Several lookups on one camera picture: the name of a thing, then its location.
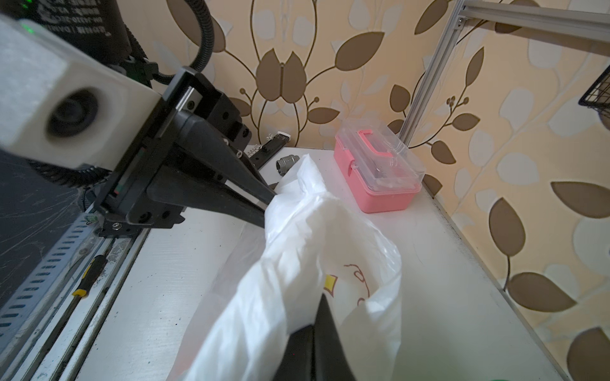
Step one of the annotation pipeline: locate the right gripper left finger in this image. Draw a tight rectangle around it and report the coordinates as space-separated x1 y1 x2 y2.
273 325 315 381

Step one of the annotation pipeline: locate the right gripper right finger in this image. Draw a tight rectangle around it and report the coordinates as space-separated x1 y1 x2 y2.
313 295 355 381

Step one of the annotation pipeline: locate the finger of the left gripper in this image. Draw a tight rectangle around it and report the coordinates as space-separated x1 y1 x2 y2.
173 111 276 205
146 166 265 228

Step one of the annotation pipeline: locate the white printed plastic bag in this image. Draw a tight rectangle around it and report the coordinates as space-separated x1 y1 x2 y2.
169 155 402 380

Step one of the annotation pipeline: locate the screwdriver on rail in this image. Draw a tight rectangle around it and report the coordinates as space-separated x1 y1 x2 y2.
22 255 108 380

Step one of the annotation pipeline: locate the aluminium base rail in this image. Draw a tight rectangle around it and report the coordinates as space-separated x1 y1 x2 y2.
1 214 149 380

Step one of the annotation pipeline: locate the small metal connector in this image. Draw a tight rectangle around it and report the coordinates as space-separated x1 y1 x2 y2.
276 154 300 177

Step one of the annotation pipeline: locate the black wire basket back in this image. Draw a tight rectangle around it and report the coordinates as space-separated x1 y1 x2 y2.
578 66 610 117

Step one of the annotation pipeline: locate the pink transparent storage box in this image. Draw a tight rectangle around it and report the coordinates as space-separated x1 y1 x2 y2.
334 118 426 214

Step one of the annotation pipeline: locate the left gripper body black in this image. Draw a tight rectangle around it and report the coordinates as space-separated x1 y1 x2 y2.
92 68 252 237

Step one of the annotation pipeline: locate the black white handheld device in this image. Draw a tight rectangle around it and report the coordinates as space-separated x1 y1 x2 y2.
246 132 291 170

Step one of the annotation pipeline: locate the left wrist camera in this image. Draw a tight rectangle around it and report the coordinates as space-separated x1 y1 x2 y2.
1 16 161 170

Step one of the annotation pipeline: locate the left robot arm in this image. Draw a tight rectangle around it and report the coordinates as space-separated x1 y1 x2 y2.
1 1 275 237

